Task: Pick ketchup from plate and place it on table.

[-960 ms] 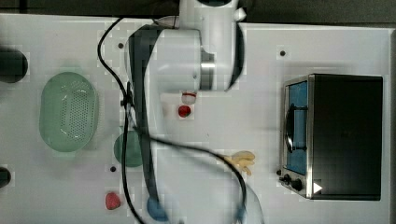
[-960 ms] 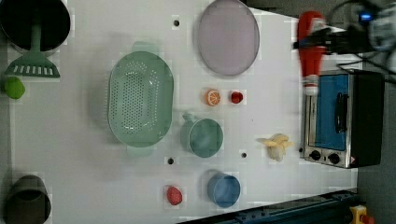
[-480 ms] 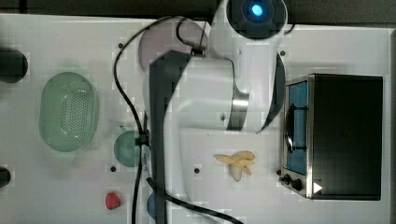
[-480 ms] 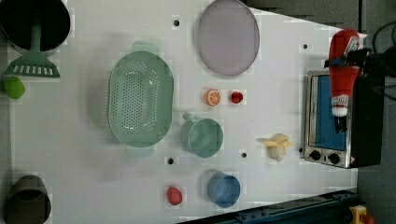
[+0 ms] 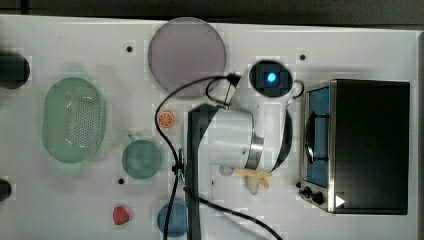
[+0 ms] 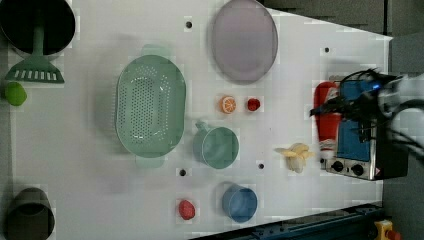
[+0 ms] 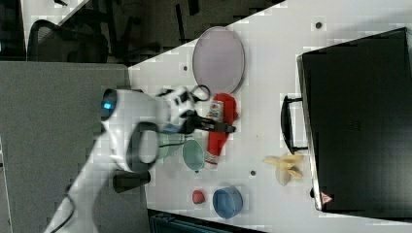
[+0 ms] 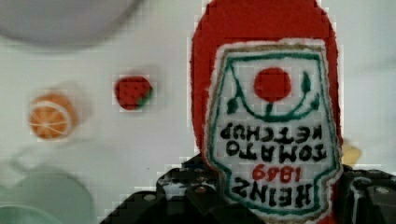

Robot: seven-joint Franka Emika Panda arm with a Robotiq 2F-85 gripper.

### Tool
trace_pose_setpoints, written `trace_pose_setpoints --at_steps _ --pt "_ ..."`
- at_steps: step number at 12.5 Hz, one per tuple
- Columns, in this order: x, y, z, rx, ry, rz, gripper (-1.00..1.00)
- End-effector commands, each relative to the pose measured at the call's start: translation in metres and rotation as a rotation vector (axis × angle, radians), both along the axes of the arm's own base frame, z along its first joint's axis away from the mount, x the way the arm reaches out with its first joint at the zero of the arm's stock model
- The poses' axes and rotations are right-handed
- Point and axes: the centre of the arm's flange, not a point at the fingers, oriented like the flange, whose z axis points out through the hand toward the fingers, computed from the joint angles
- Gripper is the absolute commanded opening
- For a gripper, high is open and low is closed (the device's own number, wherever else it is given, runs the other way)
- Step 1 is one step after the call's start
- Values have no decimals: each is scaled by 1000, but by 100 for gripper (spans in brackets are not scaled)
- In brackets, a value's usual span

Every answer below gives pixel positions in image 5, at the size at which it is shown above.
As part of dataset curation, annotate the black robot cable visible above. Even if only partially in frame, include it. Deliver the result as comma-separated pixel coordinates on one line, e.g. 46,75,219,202
154,72,305,240

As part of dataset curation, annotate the peeled banana toy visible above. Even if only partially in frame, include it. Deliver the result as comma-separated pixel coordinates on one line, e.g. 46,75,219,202
219,166,272,195

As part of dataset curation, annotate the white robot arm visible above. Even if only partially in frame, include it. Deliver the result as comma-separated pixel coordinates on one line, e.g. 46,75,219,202
182,60,294,240

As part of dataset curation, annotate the red strawberry toy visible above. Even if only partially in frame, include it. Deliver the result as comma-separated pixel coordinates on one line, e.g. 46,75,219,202
112,206,130,225

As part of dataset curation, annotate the green cup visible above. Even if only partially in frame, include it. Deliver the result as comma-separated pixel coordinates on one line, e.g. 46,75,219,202
121,135,163,180

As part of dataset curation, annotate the black cylinder post lower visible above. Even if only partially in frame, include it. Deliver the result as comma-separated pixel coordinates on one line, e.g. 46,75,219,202
0,179,13,202

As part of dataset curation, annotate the grey round plate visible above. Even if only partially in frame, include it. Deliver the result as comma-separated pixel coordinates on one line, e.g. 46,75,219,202
148,17,227,93

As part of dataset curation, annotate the black cylinder post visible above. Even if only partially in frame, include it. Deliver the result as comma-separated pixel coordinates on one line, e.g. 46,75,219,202
0,52,30,89
0,179,13,202

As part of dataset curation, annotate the black toaster oven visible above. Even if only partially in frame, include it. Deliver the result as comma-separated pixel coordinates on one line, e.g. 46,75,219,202
297,79,410,215

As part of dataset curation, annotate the blue cup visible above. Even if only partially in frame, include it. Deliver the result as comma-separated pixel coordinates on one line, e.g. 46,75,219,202
157,201,188,238

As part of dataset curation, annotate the green oval colander basket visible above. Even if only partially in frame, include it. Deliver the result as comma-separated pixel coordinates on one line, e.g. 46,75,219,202
42,77,106,164

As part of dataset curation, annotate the orange slice toy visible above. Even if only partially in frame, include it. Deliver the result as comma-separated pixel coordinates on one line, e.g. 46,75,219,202
158,111,175,128

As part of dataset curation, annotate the black cylinder post upper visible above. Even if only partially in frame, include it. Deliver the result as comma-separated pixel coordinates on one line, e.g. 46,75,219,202
0,52,30,89

